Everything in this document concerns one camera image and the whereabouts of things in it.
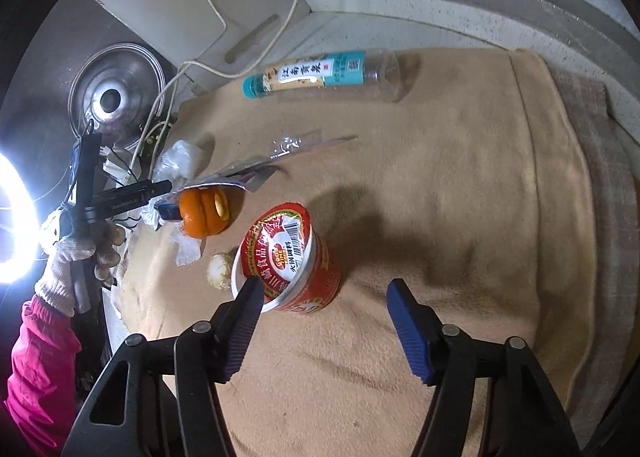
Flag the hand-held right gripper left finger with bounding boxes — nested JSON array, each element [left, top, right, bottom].
[[60, 279, 266, 457]]

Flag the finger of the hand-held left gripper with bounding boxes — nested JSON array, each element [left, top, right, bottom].
[[142, 179, 174, 200], [152, 202, 182, 222]]

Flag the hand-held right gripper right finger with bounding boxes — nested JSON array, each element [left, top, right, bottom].
[[386, 278, 583, 457]]

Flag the orange round toy fruit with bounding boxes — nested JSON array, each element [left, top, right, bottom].
[[179, 187, 232, 239]]

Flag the clear plastic zip bag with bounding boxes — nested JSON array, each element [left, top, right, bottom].
[[172, 130, 358, 193]]

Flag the red instant noodle cup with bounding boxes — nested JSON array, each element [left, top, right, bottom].
[[231, 202, 343, 315]]

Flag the clear bottle with teal cap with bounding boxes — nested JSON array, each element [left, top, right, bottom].
[[242, 50, 416, 103]]

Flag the person's left forearm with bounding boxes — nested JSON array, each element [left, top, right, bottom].
[[4, 294, 83, 457]]

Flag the person's left hand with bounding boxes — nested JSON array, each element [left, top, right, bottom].
[[34, 214, 126, 315]]

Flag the crumpled clear plastic wrapper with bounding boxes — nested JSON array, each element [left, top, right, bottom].
[[151, 140, 205, 184], [170, 227, 203, 268]]

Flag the steel pot lid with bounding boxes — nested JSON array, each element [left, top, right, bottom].
[[67, 42, 166, 150]]

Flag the beige blanket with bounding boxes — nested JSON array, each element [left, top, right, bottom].
[[112, 48, 596, 457]]

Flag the checked grey cloth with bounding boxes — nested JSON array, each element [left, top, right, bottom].
[[545, 62, 640, 388]]

